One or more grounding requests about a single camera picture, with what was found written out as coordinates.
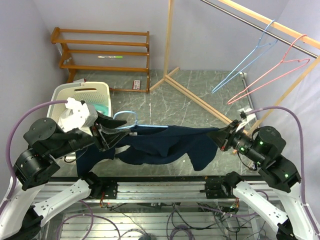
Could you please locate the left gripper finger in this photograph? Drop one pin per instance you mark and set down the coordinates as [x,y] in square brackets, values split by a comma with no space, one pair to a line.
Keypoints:
[109,122]
[110,137]

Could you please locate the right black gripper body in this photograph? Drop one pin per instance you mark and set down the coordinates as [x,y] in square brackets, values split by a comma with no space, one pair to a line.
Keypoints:
[234,138]

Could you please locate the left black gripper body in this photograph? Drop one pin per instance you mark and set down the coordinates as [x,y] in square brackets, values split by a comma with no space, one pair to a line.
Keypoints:
[95,130]

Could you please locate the navy blue t shirt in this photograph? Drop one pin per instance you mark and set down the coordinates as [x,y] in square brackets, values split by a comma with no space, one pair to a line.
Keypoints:
[154,146]

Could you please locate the light blue wire hanger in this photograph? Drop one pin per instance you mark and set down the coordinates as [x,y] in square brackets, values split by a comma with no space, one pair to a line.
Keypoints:
[244,63]

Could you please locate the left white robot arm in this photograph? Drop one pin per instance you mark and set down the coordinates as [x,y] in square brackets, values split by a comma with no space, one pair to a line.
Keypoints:
[20,217]

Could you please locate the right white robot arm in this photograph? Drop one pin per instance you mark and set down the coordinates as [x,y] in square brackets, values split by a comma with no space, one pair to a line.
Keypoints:
[296,221]

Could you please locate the cream plastic laundry basket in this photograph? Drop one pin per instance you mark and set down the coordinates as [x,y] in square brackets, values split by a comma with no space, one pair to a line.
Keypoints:
[90,92]

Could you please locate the small red white box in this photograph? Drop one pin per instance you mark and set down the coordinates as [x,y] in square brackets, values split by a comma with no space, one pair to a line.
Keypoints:
[136,85]

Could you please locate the green marker pen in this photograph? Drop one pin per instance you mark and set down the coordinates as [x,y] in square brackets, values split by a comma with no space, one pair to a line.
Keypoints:
[110,57]

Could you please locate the brown wooden shoe rack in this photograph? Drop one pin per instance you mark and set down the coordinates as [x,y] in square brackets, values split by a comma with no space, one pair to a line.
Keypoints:
[80,49]

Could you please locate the metal hanging rod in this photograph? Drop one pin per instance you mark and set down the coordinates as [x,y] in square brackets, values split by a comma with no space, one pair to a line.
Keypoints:
[300,49]

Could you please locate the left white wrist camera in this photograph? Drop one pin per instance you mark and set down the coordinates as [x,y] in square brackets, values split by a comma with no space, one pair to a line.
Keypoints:
[77,116]

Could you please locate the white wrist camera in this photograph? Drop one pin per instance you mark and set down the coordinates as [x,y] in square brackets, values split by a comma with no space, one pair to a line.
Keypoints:
[245,117]
[77,116]

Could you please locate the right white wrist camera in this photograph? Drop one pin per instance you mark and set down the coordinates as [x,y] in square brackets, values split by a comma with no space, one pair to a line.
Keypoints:
[245,117]

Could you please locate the aluminium mounting rail frame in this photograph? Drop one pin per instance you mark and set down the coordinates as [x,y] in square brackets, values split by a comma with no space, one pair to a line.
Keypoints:
[176,181]

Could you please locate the pink wire hanger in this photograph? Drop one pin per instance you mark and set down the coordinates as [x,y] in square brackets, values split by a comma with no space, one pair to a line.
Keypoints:
[284,61]

